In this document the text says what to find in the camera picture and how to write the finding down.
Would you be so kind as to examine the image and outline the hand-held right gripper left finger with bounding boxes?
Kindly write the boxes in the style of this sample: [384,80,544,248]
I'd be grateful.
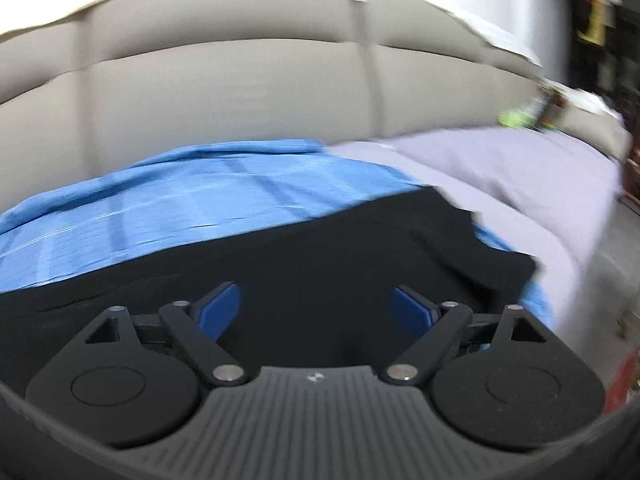
[84,281,249,389]

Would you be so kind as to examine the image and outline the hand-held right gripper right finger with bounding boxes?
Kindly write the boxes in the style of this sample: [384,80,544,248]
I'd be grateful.
[378,285,550,386]

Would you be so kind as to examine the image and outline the black pants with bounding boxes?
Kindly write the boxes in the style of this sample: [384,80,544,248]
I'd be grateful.
[0,186,538,401]

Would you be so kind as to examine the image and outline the blue checked blanket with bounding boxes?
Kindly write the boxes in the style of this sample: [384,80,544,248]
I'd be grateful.
[0,140,553,333]

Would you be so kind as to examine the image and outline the light grey bed sheet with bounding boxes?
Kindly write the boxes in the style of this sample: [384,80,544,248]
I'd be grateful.
[327,127,626,331]

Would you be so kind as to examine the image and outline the beige padded headboard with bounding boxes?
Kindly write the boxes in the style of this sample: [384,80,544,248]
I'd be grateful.
[0,0,633,211]

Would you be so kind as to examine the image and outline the green toy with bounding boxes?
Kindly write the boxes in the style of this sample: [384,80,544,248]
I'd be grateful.
[498,105,538,130]

